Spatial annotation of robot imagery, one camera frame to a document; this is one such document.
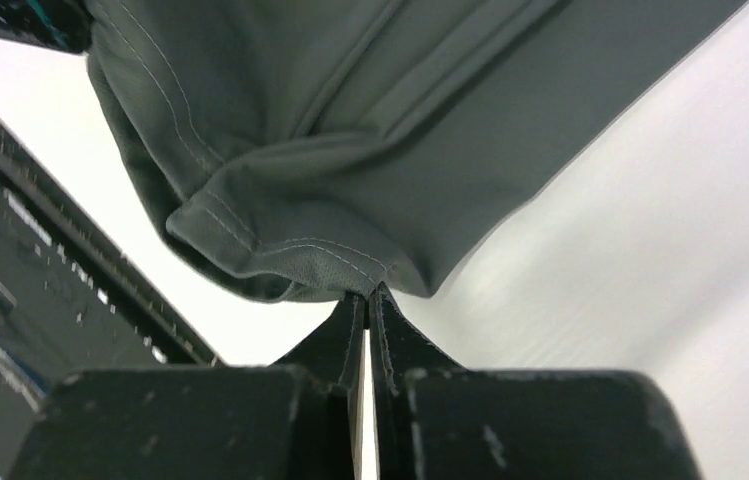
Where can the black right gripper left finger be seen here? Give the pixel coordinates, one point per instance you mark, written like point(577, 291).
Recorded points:
point(298, 418)

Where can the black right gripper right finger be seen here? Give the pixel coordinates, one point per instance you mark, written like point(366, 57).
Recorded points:
point(436, 419)

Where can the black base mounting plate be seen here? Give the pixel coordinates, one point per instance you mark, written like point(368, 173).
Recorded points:
point(69, 299)

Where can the grey t shirt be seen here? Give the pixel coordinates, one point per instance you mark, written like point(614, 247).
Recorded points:
point(299, 150)

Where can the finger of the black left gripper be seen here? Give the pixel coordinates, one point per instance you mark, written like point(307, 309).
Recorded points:
point(60, 25)

